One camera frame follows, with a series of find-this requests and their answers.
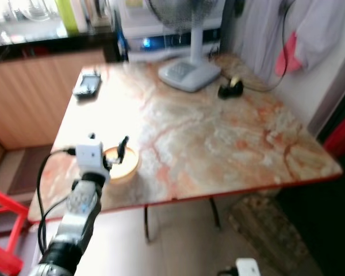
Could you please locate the red plastic object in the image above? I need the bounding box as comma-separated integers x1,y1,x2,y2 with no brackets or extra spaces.
323,106,345,159

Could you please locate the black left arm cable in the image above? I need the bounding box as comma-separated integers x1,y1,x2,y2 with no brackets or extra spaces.
36,147,78,254

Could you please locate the pink hanging cloth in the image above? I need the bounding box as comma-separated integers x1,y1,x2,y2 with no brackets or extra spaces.
275,32,302,76

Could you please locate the wooden cabinet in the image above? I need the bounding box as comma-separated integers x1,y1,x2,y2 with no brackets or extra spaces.
0,49,107,150

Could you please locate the green bottle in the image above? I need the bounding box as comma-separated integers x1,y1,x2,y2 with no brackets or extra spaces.
55,0,79,34

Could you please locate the brown patterned floor mat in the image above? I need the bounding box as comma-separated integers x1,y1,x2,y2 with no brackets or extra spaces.
227,193,325,276

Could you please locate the red plastic stool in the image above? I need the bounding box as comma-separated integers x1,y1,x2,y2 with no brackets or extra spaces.
0,185,30,276

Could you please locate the small grey handheld device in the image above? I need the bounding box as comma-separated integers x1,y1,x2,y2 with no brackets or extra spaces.
73,70,102,98

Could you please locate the grey hanging garment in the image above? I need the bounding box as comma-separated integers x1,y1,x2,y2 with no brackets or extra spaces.
230,0,345,72

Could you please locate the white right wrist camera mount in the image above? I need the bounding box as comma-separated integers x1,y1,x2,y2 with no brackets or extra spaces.
235,258,261,276

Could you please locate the black fan power cable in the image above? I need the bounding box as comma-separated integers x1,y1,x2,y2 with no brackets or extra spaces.
221,0,297,93

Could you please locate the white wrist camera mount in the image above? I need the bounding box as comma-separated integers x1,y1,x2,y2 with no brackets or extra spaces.
235,258,261,276
76,140,111,183

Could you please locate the black metal table leg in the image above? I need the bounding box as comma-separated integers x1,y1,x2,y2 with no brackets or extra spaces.
209,197,223,229
142,206,152,242

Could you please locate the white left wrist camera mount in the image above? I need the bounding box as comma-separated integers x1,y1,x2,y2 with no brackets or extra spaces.
76,140,111,183

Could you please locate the white appliance with blue light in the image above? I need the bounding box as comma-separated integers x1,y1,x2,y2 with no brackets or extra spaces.
120,0,225,63

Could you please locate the white standing fan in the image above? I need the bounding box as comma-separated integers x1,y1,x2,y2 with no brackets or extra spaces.
147,0,224,93

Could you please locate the round orange lidded container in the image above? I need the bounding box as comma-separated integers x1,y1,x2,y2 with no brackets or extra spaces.
102,146,140,183

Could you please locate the black tape dispenser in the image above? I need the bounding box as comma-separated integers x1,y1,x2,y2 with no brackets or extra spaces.
217,76,244,99

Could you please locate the black counter slab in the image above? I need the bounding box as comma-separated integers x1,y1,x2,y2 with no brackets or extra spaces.
0,32,121,64

